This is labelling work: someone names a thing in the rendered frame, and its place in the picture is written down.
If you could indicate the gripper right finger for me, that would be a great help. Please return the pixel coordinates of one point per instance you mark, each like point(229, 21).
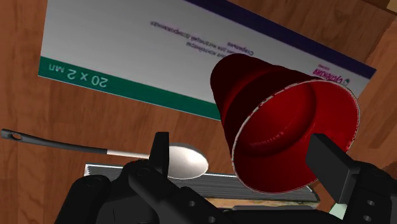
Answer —
point(350, 176)

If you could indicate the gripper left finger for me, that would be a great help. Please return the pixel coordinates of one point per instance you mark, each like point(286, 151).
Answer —
point(145, 189)

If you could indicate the grey book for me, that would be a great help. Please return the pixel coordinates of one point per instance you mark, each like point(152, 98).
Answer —
point(217, 186)

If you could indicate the red plastic cup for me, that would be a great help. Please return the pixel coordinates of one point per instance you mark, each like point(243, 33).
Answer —
point(279, 130)

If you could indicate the white box with green stripe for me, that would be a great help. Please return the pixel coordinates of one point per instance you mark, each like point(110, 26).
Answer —
point(149, 52)

